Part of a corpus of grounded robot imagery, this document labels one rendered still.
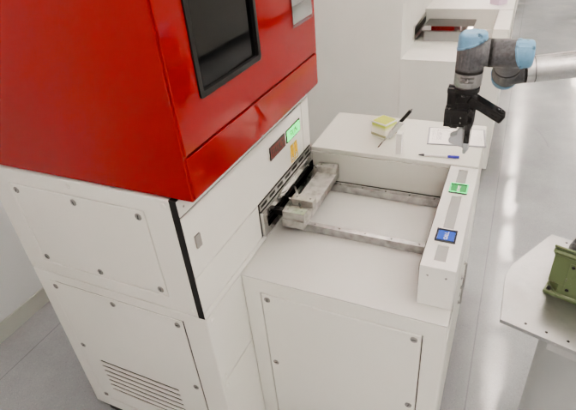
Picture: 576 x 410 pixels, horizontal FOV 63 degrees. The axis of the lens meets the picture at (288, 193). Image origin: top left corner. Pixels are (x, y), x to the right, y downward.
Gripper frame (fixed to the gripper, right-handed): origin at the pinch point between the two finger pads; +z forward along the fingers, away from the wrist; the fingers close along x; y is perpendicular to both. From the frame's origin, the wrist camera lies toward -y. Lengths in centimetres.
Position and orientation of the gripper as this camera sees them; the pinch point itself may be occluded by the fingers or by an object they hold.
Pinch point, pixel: (466, 149)
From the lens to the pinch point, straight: 155.7
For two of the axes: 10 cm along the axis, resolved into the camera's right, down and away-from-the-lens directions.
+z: 0.8, 8.4, 5.4
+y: -9.1, -1.5, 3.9
